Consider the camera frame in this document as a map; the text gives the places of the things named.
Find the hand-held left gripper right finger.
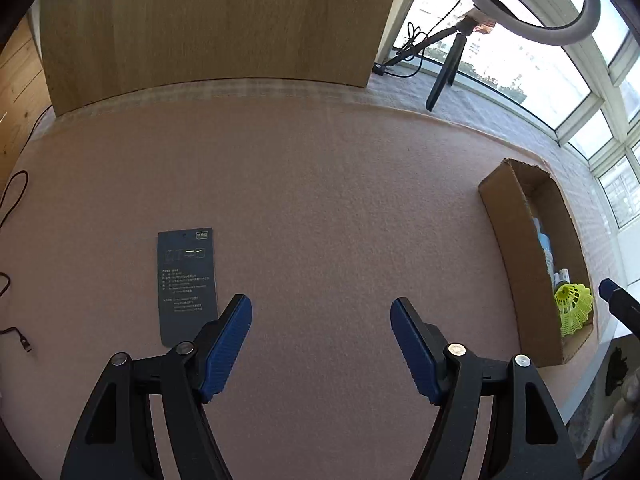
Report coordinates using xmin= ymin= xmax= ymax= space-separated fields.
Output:
xmin=390 ymin=297 xmax=583 ymax=480

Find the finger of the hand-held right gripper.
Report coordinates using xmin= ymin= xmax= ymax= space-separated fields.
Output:
xmin=598 ymin=277 xmax=640 ymax=341

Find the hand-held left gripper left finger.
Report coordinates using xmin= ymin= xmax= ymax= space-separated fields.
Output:
xmin=60 ymin=294 xmax=253 ymax=480

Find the yellow plastic shuttlecock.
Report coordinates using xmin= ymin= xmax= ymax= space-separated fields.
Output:
xmin=553 ymin=283 xmax=594 ymax=338

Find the dark grey printed card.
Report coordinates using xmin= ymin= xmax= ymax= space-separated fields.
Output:
xmin=157 ymin=228 xmax=219 ymax=348

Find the white bottle with blue cap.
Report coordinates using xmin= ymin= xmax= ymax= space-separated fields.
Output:
xmin=537 ymin=232 xmax=556 ymax=281

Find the cardboard box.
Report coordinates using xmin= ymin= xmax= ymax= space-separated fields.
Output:
xmin=477 ymin=158 xmax=596 ymax=367

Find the person's right hand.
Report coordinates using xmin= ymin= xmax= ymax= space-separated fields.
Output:
xmin=597 ymin=375 xmax=640 ymax=476

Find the pink felt mat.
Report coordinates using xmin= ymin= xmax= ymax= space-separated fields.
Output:
xmin=0 ymin=102 xmax=608 ymax=480

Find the wooden board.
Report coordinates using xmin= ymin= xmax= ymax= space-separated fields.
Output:
xmin=39 ymin=0 xmax=433 ymax=117

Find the black cable with plug end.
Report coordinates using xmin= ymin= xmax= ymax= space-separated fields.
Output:
xmin=0 ymin=272 xmax=36 ymax=356

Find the black ring light cable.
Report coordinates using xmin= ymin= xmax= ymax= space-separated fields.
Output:
xmin=392 ymin=0 xmax=466 ymax=78

